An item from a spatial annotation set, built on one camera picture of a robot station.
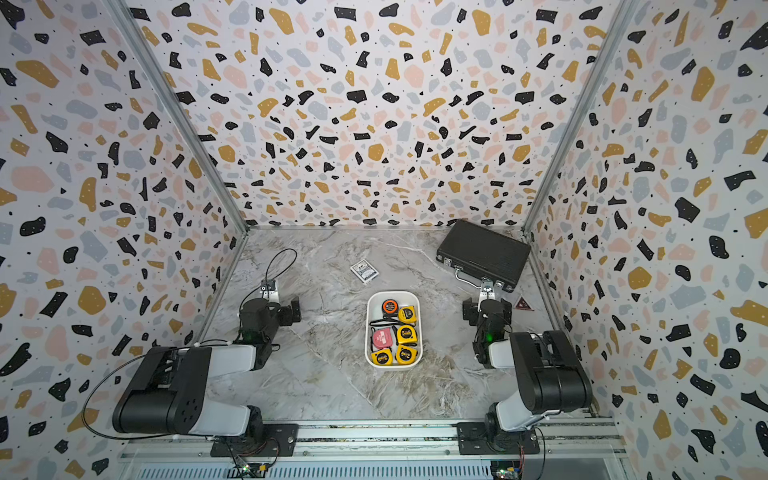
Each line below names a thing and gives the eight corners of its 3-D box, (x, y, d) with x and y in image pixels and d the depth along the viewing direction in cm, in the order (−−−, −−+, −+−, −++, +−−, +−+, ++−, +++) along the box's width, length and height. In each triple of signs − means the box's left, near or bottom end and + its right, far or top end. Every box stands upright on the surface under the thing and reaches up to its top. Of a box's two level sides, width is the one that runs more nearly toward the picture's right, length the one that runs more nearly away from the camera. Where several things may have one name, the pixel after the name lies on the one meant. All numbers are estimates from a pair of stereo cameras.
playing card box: (363, 285, 107) (363, 282, 105) (349, 270, 111) (349, 267, 109) (379, 275, 110) (378, 271, 108) (365, 261, 114) (364, 257, 112)
